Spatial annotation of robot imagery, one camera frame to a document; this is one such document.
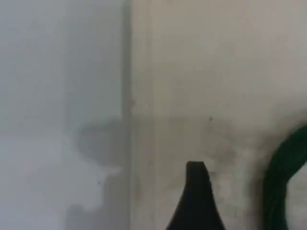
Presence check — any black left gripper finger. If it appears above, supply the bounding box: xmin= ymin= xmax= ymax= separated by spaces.
xmin=165 ymin=161 xmax=227 ymax=230

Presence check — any cream handbag with green handles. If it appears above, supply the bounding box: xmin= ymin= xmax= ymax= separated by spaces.
xmin=122 ymin=0 xmax=307 ymax=230

